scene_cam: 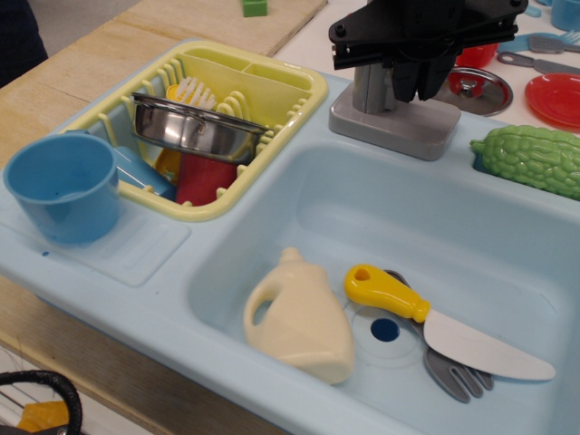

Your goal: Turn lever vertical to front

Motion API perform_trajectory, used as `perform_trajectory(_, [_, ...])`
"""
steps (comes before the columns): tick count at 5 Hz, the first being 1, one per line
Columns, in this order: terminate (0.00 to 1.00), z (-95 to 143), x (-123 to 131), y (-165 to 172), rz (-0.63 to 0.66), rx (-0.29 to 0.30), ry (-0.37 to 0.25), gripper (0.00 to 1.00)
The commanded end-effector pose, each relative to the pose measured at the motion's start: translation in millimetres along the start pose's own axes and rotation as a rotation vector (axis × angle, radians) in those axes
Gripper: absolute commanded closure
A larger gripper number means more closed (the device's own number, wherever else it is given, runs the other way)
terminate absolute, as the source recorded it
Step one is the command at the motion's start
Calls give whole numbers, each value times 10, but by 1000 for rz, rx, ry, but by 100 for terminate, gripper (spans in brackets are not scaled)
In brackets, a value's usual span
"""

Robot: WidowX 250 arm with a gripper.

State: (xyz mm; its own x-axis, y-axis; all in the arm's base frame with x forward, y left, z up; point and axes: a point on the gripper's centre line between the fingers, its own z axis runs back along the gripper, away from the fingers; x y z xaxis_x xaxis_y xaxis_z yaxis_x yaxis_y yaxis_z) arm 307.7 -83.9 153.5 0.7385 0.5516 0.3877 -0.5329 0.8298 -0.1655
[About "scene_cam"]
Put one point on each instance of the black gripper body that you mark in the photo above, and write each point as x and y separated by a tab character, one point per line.
420	31

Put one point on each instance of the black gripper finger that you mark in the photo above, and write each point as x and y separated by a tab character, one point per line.
406	80
435	66

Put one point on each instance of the steel pot lid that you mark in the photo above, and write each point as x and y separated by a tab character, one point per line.
475	91

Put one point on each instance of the grey toy faucet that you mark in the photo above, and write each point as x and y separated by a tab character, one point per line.
368	111

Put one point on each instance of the grey plastic spatula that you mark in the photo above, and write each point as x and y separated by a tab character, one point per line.
540	43

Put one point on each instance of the red plastic plate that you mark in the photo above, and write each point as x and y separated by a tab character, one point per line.
554	98

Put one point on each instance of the green toy block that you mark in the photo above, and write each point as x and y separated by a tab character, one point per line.
254	8

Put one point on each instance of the blue plastic cup far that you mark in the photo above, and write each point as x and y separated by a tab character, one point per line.
565	14

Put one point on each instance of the blue plastic cup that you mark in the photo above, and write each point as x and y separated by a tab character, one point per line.
565	14
67	185

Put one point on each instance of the green toy bitter gourd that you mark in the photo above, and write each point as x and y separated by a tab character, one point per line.
536	157

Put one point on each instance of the white bristle dish brush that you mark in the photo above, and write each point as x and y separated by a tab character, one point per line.
193	92

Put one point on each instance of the yellow dish drying rack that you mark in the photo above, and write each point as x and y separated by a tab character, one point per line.
276	95

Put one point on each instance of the light blue toy sink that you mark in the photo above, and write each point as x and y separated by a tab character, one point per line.
150	318

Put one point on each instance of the red plastic cup in rack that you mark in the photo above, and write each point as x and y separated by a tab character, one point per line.
200	178

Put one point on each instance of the stainless steel pan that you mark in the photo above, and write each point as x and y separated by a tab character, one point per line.
189	130

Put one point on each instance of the orange item in rack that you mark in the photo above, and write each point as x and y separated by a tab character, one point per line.
168	165

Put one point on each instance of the cream toy detergent bottle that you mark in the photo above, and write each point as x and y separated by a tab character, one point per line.
293	315

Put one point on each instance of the wooden board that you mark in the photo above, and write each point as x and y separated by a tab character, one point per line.
152	27

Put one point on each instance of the blue plastic item in rack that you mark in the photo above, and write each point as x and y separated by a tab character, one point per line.
134	170

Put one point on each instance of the grey plastic fork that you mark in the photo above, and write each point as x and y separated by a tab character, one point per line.
459	381

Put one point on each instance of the yellow cloth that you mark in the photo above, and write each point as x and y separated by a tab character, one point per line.
43	416

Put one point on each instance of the yellow handled toy knife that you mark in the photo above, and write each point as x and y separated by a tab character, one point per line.
370	286

